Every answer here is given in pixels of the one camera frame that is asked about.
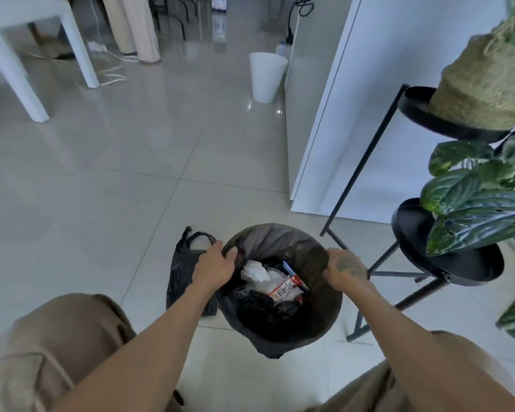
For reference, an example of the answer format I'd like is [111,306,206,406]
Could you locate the person's left hand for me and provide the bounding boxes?
[192,240,239,292]

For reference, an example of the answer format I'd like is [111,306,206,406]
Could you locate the person's right hand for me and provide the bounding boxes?
[323,249,370,292]

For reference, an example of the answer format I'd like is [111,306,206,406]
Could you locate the black trash bag liner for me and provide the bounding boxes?
[217,223,344,360]

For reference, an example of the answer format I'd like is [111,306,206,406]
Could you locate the person's right forearm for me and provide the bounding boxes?
[338,280,515,412]

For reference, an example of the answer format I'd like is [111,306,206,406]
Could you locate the person's left forearm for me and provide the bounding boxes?
[47,276,225,412]

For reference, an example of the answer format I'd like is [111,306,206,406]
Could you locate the crumpled white tissue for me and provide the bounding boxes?
[240,260,270,283]

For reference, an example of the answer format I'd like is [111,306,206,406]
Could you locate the blue packet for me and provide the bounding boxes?
[282,261,310,292]

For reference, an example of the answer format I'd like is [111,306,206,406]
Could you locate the dark round waste bin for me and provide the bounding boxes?
[300,292,344,344]

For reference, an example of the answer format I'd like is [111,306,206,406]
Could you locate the red and white wrapper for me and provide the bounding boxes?
[268,276,305,302]

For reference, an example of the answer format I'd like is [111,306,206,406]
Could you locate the clear plastic wrap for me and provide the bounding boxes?
[257,269,291,295]

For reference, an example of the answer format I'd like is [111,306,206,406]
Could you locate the flat black plastic bag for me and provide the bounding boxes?
[166,226,219,317]

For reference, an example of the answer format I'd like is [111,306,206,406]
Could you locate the black metal plant stand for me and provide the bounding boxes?
[320,84,510,343]

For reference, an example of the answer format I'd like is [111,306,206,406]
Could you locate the white cabinet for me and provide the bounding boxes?
[284,0,515,224]

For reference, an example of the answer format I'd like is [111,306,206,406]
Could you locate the green striped leaf plant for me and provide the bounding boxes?
[420,119,515,342]

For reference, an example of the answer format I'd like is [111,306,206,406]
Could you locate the white waste bin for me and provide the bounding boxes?
[249,52,289,104]

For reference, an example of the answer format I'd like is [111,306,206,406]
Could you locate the person's brown trousers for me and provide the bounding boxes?
[0,293,515,412]

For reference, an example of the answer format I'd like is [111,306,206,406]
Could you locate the woven basket planter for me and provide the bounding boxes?
[428,33,515,132]

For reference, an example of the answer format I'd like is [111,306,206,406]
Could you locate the white table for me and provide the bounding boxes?
[0,0,100,123]

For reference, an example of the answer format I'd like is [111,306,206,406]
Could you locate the white cable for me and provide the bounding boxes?
[72,0,140,86]

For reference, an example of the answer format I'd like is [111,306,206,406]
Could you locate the black chair frame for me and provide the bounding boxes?
[148,0,207,41]

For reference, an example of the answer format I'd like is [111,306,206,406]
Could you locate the black cable with plug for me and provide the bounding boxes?
[285,0,315,46]

